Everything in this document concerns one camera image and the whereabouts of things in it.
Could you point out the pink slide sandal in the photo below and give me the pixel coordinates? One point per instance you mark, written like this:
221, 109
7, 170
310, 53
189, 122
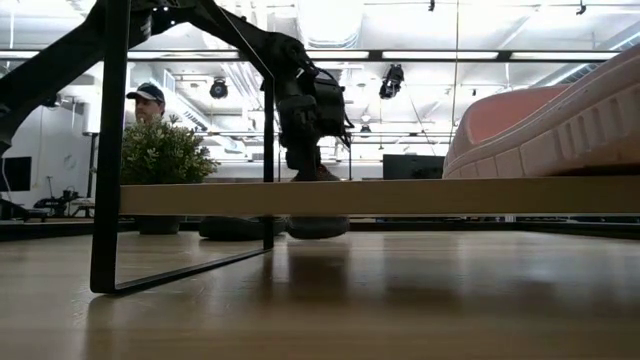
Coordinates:
550, 145

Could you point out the black monitor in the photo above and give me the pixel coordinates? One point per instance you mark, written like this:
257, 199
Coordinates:
412, 167
15, 174

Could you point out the black aluminium table frame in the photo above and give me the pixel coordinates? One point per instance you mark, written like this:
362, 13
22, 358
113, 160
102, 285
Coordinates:
500, 230

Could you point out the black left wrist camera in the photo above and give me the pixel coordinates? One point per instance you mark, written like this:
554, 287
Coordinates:
331, 110

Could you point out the green potted plant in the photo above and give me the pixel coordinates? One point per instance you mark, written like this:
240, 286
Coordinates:
165, 150

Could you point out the black hanging lamp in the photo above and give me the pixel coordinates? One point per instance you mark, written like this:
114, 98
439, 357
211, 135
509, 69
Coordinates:
218, 89

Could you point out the black overhead camera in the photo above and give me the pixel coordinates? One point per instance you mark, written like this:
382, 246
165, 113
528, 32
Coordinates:
391, 81

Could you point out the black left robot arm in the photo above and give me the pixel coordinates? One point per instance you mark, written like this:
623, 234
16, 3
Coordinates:
60, 65

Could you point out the black metal wood shelf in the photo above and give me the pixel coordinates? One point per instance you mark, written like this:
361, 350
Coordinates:
400, 197

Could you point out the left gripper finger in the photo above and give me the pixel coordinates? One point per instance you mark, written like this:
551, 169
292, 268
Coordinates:
302, 162

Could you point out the person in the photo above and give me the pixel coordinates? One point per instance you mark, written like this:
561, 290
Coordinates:
147, 105

